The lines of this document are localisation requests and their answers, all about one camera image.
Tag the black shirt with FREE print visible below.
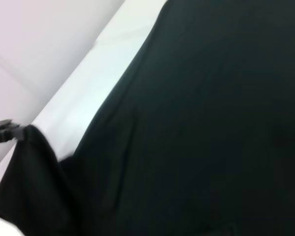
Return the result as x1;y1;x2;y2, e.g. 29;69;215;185
0;0;295;236

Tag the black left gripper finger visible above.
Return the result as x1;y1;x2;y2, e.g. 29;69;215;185
0;125;25;146
0;119;14;132

